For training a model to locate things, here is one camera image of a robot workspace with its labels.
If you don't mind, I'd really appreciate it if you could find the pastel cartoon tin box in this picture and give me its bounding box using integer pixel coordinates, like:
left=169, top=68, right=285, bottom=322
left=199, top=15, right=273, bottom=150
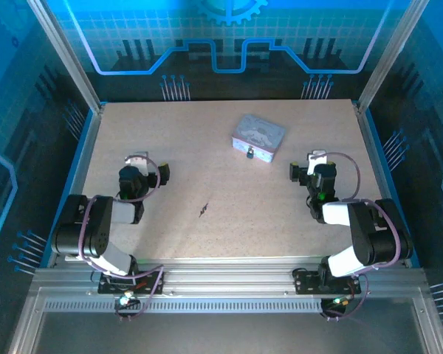
left=230, top=113, right=287, bottom=165

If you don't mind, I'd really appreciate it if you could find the small lit circuit board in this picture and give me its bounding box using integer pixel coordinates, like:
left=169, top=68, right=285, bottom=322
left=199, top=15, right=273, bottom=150
left=323, top=294, right=355, bottom=310
left=114, top=291, right=141, bottom=309

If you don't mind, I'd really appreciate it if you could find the grey metal platform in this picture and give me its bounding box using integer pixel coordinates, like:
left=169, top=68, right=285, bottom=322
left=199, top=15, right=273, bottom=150
left=7, top=287, right=443, bottom=354

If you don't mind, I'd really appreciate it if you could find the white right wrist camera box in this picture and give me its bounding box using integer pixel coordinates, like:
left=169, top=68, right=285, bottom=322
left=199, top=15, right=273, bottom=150
left=306, top=149, right=328, bottom=176

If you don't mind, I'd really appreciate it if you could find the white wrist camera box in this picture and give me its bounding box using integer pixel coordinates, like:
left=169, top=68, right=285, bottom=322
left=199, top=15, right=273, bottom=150
left=306, top=149, right=328, bottom=176
left=124, top=150, right=149, bottom=176

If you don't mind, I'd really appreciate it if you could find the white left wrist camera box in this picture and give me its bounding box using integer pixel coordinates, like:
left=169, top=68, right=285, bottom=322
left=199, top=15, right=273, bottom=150
left=124, top=150, right=149, bottom=176

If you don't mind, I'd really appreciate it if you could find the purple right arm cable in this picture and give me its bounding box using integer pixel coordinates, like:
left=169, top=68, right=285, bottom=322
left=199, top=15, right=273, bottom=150
left=317, top=151, right=402, bottom=277

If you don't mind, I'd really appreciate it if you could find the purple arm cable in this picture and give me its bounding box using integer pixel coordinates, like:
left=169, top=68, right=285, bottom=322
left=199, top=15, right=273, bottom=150
left=79, top=154, right=162, bottom=281
left=317, top=151, right=402, bottom=277

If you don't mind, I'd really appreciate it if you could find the aluminium left side rail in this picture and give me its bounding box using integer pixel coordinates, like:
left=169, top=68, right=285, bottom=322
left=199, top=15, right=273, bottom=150
left=40, top=105, right=106, bottom=268

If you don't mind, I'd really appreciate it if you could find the aluminium right side rail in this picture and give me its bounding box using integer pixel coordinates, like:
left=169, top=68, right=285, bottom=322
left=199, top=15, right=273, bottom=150
left=355, top=105, right=422, bottom=268

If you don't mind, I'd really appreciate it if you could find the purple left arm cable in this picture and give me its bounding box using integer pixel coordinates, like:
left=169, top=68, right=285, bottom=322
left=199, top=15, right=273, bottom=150
left=79, top=154, right=162, bottom=281

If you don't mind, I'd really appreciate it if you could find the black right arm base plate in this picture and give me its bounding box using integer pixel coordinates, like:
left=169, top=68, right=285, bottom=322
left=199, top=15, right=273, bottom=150
left=292, top=268, right=362, bottom=296

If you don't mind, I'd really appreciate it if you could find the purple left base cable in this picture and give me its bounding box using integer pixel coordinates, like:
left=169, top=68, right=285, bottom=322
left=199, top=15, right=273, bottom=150
left=114, top=265, right=166, bottom=321

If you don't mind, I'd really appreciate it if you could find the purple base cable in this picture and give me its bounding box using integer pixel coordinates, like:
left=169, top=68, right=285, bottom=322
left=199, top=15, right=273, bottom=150
left=114, top=265, right=166, bottom=321
left=319, top=272, right=370, bottom=322

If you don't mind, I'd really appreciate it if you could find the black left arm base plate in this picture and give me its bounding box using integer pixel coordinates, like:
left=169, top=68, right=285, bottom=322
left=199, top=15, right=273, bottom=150
left=97, top=271, right=165, bottom=296

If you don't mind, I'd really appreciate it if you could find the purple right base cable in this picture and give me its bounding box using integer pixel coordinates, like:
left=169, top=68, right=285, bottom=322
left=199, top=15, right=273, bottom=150
left=319, top=272, right=370, bottom=322

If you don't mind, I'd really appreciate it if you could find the aluminium front frame rail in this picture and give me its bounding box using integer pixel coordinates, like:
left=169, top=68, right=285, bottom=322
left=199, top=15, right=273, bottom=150
left=32, top=257, right=427, bottom=298

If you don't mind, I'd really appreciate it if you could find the slotted grey cable duct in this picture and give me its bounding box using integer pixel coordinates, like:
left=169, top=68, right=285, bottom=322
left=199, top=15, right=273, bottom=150
left=44, top=299, right=418, bottom=313

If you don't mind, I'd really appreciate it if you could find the aluminium right corner post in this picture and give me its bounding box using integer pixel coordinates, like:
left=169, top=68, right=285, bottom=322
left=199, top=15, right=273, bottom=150
left=356, top=0, right=431, bottom=114

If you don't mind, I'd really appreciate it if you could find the aluminium corner post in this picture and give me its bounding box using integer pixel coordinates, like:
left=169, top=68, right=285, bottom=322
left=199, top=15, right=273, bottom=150
left=26, top=0, right=106, bottom=114
left=356, top=0, right=431, bottom=114

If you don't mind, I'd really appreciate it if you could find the aluminium left corner post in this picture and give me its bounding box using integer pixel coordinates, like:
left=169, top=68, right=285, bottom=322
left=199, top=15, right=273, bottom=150
left=26, top=0, right=106, bottom=114

